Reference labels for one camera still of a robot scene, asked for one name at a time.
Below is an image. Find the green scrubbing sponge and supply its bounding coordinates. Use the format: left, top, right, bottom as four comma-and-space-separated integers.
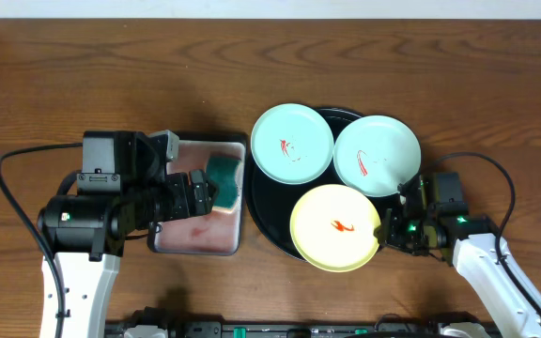
206, 155, 241, 213

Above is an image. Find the yellow plate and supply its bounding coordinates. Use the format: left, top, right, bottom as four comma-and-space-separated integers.
289, 184, 380, 272

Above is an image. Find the mint plate with red streak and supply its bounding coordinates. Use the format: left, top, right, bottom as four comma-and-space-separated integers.
333, 115, 422, 197

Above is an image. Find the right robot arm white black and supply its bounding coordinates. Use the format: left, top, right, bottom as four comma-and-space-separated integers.
375, 173, 541, 337

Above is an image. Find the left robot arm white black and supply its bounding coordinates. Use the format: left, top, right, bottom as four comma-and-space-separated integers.
38, 131, 219, 337

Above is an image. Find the black rectangular soapy tray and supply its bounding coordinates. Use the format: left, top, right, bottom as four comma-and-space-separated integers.
147, 132, 247, 255

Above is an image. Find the mint plate upper left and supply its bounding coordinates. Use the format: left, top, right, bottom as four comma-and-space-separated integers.
251, 103, 334, 185

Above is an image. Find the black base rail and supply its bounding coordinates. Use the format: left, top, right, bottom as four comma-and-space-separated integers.
103, 307, 501, 338

